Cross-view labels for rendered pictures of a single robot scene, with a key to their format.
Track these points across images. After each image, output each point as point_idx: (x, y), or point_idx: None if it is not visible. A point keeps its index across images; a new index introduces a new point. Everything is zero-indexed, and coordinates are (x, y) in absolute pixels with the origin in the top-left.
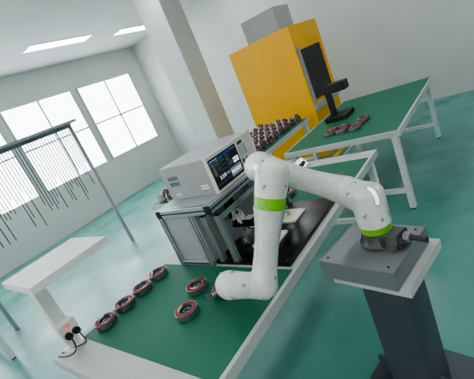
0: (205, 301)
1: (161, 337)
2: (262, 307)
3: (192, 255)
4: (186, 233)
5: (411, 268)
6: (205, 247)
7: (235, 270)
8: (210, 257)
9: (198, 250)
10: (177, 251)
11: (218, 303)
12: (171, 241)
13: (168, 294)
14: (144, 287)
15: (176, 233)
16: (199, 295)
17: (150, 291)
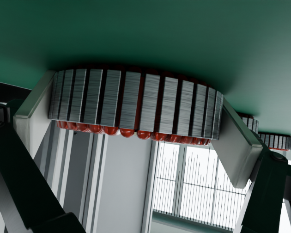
0: (277, 103)
1: None
2: None
3: (134, 143)
4: (114, 217)
5: None
6: (92, 179)
7: (31, 86)
8: (98, 140)
9: (115, 161)
10: (155, 158)
11: (275, 79)
12: (153, 186)
13: (266, 127)
14: (271, 148)
15: (134, 209)
16: (242, 111)
17: (267, 132)
